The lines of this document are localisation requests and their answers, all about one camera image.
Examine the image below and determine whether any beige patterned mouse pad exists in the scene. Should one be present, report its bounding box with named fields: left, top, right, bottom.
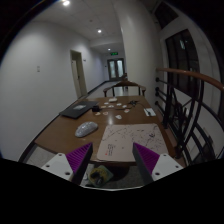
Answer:
left=97, top=123, right=168, bottom=162

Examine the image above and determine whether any wooden chair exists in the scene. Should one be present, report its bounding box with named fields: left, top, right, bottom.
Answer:
left=103, top=81, right=146, bottom=97

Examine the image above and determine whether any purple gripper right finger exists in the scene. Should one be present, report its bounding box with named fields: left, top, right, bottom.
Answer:
left=131, top=142, right=184, bottom=186

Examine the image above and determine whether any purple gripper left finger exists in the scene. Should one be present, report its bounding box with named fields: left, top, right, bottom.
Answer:
left=41, top=142, right=94, bottom=186

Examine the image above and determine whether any white paper box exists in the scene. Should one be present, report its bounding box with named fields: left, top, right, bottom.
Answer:
left=109, top=98, right=117, bottom=102

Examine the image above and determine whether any yellow green bag under table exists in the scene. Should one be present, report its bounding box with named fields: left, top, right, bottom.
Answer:
left=88, top=165, right=113, bottom=187

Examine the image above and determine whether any black laptop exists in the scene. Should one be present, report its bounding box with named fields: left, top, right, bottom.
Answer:
left=60, top=101, right=98, bottom=119

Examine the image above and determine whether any white door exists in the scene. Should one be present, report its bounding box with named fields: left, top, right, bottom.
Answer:
left=72, top=60, right=82, bottom=98

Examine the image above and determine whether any grey computer mouse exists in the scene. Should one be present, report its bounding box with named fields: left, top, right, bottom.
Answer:
left=75, top=122, right=98, bottom=138

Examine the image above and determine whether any small notepad with pen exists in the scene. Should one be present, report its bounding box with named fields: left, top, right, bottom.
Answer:
left=144, top=108, right=156, bottom=117

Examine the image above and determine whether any white shell piece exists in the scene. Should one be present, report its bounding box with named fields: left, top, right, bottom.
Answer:
left=115, top=115, right=122, bottom=120

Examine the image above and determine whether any small black box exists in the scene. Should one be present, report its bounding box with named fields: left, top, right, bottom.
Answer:
left=92, top=106, right=100, bottom=112

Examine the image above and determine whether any green exit sign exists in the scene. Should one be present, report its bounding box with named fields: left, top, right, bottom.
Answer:
left=110, top=52, right=118, bottom=56

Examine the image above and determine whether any glass double door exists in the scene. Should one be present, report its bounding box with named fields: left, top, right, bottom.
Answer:
left=107, top=58, right=125, bottom=80

